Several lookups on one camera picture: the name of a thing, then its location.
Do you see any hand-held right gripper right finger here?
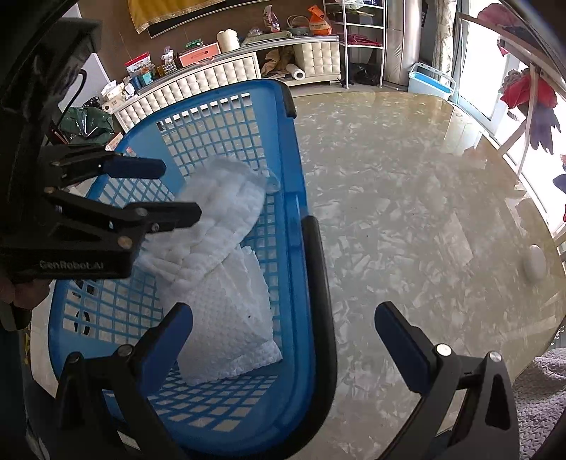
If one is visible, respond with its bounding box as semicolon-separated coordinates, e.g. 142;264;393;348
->
374;301;520;460

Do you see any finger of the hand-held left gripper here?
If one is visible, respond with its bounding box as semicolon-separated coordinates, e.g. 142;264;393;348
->
39;145;167;189
43;186;203;248

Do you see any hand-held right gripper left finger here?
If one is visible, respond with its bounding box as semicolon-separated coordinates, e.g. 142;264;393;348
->
53;302;195;460

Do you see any white fluffy towel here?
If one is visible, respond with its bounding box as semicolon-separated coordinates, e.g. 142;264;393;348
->
133;158;280;288

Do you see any white waffle towel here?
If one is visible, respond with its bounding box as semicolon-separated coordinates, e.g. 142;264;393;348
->
161;245;284;385

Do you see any blue plastic laundry basket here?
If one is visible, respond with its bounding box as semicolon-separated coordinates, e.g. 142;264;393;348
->
48;79;339;458

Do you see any person's left hand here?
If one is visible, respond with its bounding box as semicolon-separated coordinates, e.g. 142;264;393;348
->
0;278;51;310

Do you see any green plastic bag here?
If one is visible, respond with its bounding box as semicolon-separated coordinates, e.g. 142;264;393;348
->
59;106;116;146

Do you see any white cardboard box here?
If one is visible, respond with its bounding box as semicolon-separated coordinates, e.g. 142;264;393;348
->
101;82;135;111

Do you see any red and white box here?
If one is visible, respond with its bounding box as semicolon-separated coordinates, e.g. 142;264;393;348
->
125;52;153;74

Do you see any white tufted cabinet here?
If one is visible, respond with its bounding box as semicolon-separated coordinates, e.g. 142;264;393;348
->
112;35;341;133

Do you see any pink box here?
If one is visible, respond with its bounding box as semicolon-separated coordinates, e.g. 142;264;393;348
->
178;43;222;68

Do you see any grey knitted blanket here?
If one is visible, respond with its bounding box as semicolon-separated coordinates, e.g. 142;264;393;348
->
510;347;566;460

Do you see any white round object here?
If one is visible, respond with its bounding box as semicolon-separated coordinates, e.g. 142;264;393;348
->
523;245;548;282

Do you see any cream cylinder roll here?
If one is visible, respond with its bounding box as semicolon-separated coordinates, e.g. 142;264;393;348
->
216;28;241;53

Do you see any yellow hanging cloth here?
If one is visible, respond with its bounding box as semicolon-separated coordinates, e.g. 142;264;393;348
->
127;0;239;34

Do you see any brown paper bag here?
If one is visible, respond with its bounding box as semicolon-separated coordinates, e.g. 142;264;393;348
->
261;48;295;78

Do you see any orange bag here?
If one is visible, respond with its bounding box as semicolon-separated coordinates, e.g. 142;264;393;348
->
307;4;333;37

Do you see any black bag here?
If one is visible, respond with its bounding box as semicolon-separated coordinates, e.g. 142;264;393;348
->
349;64;381;87

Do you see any white drying rack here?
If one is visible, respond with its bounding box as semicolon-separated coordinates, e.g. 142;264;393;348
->
460;13;549;160

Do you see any white metal shelf rack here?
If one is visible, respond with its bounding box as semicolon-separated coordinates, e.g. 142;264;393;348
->
323;0;387;89

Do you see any purple cloth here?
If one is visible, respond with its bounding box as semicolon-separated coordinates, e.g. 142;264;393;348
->
528;104;561;155

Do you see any light blue plastic bin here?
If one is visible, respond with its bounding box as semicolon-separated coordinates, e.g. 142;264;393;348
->
407;63;456;103

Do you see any red cloth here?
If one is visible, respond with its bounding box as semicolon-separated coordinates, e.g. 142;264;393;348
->
499;71;558;109

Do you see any silver standing air conditioner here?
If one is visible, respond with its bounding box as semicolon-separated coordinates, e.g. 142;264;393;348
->
382;0;425;91

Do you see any patterned curtain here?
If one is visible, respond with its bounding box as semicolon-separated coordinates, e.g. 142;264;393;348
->
431;0;458;76

